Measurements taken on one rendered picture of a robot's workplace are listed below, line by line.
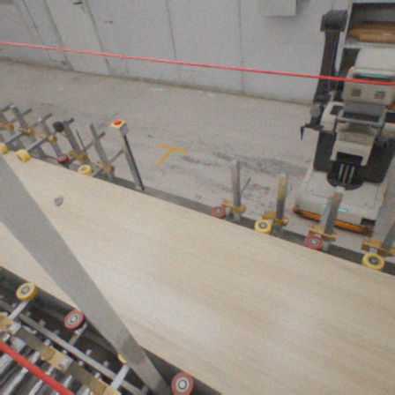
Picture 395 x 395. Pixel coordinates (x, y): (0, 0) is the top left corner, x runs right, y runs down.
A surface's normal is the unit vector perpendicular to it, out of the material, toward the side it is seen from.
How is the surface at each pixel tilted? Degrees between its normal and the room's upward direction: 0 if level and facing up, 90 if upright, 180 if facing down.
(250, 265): 0
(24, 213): 90
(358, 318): 0
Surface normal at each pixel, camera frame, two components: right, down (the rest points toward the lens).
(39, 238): 0.87, 0.28
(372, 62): -0.41, -0.05
